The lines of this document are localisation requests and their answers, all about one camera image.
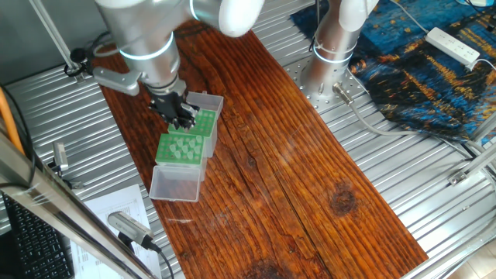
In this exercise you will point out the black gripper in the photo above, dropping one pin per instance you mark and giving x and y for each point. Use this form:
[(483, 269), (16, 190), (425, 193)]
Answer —
[(168, 104)]

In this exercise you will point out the clear large pipette tip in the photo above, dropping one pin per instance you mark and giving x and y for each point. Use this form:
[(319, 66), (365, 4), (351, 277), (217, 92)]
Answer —
[(192, 144), (180, 143), (185, 149), (197, 149), (178, 154), (173, 147), (199, 138), (190, 155)]

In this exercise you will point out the clear box green tip rack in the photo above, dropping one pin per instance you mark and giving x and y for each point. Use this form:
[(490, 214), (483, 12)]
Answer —
[(209, 128), (174, 186)]

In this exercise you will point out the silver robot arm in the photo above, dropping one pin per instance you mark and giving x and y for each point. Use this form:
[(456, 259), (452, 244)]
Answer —
[(147, 38)]

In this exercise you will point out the brown wooden board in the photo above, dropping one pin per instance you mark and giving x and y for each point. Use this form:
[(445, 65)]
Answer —
[(271, 174)]

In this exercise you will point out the white printed paper sheet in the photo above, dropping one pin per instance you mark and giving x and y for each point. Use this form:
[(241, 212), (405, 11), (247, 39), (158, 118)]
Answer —
[(116, 201)]

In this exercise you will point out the small grey mounted device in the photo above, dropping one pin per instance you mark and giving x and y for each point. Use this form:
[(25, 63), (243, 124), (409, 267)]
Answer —
[(60, 155)]

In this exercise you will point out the thin silver rod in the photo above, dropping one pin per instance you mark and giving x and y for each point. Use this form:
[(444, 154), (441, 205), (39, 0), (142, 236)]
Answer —
[(53, 35)]

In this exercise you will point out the orange tube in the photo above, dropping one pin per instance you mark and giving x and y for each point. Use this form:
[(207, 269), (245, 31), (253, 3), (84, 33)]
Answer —
[(8, 124)]

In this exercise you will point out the black computer keyboard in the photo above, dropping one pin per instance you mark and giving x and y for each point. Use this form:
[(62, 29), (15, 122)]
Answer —
[(38, 248)]

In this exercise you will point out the blue painted cloth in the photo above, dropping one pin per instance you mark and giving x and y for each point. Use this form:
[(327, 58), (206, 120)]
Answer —
[(407, 89)]

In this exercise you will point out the white power strip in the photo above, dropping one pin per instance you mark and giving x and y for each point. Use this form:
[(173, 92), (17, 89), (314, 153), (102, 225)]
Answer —
[(451, 45)]

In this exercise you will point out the silver camera mount bracket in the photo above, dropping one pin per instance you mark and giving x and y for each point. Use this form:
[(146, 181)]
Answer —
[(116, 81)]

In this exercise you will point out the silver exterior camera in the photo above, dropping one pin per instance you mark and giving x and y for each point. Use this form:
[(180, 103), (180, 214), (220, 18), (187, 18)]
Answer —
[(128, 226)]

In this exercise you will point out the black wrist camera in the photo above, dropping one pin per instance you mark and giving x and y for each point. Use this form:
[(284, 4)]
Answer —
[(77, 55)]

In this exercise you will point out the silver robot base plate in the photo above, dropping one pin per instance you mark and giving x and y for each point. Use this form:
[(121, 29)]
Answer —
[(323, 102)]

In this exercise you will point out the aluminium frame bar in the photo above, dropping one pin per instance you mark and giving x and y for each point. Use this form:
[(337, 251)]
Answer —
[(58, 209)]

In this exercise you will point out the aluminium frame rail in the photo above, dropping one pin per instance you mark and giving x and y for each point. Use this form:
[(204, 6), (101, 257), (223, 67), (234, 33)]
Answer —
[(474, 164)]

